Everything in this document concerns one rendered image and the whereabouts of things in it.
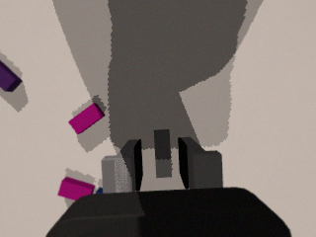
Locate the dark purple rod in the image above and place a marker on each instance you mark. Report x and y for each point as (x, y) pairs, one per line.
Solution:
(9, 81)

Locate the dark magenta block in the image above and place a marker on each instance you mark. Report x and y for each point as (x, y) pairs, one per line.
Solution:
(86, 118)
(74, 189)

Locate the grey rectangular bar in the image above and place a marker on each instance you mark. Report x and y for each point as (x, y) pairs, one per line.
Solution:
(162, 153)

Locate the small dark blue block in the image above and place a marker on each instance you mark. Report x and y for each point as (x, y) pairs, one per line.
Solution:
(99, 191)

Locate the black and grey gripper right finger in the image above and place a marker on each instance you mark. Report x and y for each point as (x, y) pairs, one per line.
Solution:
(199, 169)

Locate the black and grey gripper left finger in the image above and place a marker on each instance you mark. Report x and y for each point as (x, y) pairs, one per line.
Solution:
(117, 173)

